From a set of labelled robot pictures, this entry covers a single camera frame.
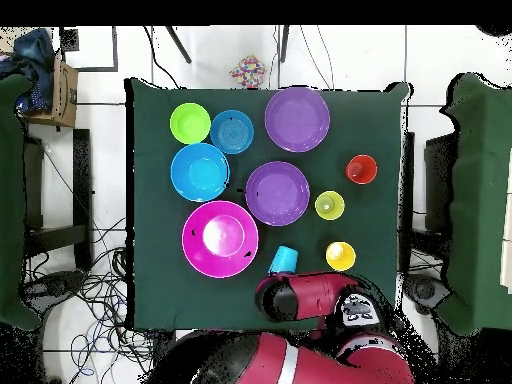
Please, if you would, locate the blue cup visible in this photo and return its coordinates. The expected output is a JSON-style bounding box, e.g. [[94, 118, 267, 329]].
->
[[267, 245, 300, 276]]

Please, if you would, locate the pale yellow translucent cup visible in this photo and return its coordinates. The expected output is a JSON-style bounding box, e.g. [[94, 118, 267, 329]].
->
[[314, 190, 346, 222]]

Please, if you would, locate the purple bowl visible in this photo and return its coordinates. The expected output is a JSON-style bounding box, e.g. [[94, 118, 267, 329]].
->
[[264, 86, 332, 154], [244, 160, 311, 228]]

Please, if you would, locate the pink bowl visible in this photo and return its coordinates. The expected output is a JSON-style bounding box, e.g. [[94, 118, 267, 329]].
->
[[181, 200, 260, 279]]

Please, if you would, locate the large blue bowl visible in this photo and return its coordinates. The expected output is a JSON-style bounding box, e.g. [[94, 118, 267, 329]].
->
[[170, 142, 231, 203]]

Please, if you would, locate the small blue patterned bowl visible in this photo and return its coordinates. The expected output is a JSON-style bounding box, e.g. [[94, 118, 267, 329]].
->
[[210, 109, 255, 155]]

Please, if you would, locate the green bowl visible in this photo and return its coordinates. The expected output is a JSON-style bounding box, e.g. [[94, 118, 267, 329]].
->
[[169, 102, 212, 145]]

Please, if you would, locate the orange cup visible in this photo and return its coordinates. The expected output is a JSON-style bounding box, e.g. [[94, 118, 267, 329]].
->
[[344, 154, 378, 186]]

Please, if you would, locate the dark green table cloth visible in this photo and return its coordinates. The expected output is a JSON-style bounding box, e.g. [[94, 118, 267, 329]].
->
[[125, 77, 413, 333]]

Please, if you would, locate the colourful patterned box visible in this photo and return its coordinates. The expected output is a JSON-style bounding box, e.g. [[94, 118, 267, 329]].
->
[[229, 54, 268, 90]]

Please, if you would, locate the black tripod leg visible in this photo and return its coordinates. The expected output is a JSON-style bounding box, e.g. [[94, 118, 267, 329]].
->
[[164, 25, 193, 65], [278, 25, 291, 64]]

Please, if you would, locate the cardboard box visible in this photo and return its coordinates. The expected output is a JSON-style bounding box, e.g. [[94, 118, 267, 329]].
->
[[23, 53, 80, 129]]

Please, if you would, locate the green cloth side table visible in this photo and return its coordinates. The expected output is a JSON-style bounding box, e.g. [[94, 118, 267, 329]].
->
[[0, 73, 43, 332], [437, 72, 512, 337]]

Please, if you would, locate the blue cloth bundle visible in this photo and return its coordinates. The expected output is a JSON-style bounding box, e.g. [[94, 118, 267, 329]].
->
[[0, 27, 56, 114]]

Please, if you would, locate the black floor cable tangle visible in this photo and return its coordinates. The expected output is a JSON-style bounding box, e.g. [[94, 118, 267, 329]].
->
[[23, 215, 161, 384]]

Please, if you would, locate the black stool frame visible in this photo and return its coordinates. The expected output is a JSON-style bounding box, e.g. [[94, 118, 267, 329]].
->
[[22, 128, 94, 271]]

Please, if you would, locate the black pedestal leg with caster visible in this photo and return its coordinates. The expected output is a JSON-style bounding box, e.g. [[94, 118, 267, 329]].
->
[[402, 271, 453, 315], [21, 269, 87, 307]]

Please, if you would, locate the black floor frame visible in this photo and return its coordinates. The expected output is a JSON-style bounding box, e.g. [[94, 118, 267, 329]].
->
[[58, 25, 120, 74]]

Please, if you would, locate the blue cable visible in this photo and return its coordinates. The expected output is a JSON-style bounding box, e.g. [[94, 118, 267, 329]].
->
[[70, 295, 129, 379]]

